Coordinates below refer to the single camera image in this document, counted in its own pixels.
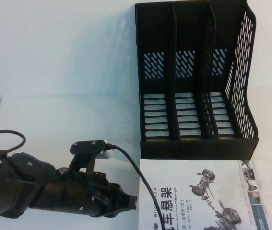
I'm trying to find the black plastic three-slot book stand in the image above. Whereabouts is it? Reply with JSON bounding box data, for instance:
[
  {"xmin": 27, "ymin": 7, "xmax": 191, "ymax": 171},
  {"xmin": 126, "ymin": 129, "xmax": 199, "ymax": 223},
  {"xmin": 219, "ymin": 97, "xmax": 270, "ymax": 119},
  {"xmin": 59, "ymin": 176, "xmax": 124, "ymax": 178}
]
[{"xmin": 135, "ymin": 0, "xmax": 260, "ymax": 160}]

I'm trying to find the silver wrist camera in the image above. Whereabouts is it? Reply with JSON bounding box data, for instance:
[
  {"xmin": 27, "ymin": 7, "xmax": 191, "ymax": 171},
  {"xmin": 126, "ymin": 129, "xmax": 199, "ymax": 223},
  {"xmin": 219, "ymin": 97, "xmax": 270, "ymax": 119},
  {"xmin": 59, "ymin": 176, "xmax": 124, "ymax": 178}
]
[{"xmin": 96, "ymin": 140, "xmax": 115, "ymax": 159}]

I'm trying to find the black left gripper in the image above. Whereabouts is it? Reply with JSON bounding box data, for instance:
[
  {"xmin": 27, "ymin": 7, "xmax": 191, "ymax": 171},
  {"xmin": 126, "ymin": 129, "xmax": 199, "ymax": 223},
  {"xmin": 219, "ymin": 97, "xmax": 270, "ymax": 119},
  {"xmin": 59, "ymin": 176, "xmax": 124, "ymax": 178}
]
[{"xmin": 59, "ymin": 169, "xmax": 138, "ymax": 215}]

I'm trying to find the white car suspension book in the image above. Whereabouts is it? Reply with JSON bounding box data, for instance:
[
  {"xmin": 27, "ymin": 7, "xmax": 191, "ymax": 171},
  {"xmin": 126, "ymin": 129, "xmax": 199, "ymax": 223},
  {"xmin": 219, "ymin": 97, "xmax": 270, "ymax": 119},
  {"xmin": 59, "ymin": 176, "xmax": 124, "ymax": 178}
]
[{"xmin": 137, "ymin": 158, "xmax": 272, "ymax": 230}]

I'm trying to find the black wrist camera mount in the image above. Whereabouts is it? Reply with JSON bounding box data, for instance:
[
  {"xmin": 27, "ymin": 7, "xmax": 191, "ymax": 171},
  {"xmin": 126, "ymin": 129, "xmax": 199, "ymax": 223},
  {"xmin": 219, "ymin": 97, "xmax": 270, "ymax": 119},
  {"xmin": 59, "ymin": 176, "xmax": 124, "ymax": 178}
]
[{"xmin": 68, "ymin": 139, "xmax": 108, "ymax": 178}]

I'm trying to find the thin black looped cable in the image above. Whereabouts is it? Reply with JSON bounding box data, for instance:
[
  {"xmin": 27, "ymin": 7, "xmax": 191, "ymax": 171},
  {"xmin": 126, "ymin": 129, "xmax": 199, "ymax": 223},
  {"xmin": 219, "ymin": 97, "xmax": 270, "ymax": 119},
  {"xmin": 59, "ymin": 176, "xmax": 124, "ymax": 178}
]
[{"xmin": 0, "ymin": 130, "xmax": 27, "ymax": 166}]

